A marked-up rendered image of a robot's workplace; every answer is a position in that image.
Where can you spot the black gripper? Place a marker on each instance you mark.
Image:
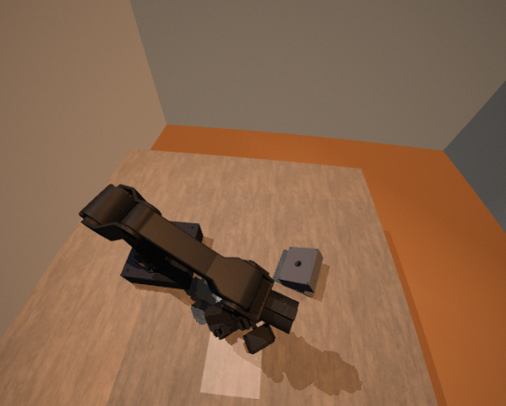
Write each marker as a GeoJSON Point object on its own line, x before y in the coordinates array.
{"type": "Point", "coordinates": [259, 338]}

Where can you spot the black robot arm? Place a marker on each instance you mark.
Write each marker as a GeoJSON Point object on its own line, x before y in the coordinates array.
{"type": "Point", "coordinates": [122, 213]}

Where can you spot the grey sloped panel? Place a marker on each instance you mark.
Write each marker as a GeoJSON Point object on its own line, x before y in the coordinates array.
{"type": "Point", "coordinates": [301, 270]}

